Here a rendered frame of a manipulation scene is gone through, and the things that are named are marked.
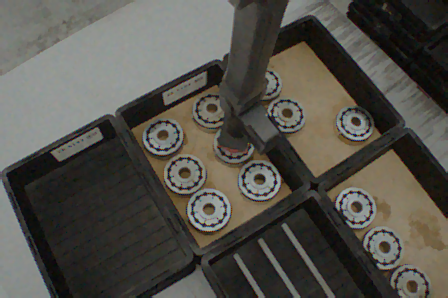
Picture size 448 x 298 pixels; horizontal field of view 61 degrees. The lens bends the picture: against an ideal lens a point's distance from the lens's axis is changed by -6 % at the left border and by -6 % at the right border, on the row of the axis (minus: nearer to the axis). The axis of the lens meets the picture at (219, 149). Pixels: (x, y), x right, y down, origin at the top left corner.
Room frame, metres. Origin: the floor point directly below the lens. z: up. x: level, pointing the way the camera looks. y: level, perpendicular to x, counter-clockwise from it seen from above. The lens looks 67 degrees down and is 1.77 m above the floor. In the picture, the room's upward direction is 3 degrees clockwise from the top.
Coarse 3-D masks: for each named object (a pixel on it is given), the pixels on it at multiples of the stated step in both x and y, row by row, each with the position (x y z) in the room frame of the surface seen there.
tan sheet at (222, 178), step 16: (176, 112) 0.49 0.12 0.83; (144, 128) 0.44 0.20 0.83; (192, 128) 0.45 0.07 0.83; (192, 144) 0.40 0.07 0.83; (208, 144) 0.40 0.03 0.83; (160, 160) 0.35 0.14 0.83; (208, 160) 0.36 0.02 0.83; (160, 176) 0.31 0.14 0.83; (208, 176) 0.32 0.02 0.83; (224, 176) 0.32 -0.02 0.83; (224, 192) 0.28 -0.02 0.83; (288, 192) 0.29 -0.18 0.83; (176, 208) 0.23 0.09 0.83; (208, 208) 0.24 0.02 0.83; (240, 208) 0.24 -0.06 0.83; (256, 208) 0.25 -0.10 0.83; (208, 240) 0.16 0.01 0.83
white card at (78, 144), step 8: (96, 128) 0.39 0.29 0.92; (80, 136) 0.37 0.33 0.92; (88, 136) 0.38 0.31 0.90; (96, 136) 0.39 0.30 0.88; (64, 144) 0.35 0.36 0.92; (72, 144) 0.35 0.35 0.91; (80, 144) 0.36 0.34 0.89; (88, 144) 0.37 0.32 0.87; (56, 152) 0.33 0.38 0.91; (64, 152) 0.34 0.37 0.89; (72, 152) 0.35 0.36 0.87
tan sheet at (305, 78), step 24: (288, 72) 0.64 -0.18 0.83; (312, 72) 0.64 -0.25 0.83; (288, 96) 0.56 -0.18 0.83; (312, 96) 0.56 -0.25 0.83; (336, 96) 0.57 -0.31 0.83; (312, 120) 0.49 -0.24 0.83; (312, 144) 0.42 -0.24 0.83; (336, 144) 0.43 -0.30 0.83; (360, 144) 0.43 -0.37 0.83; (312, 168) 0.36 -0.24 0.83
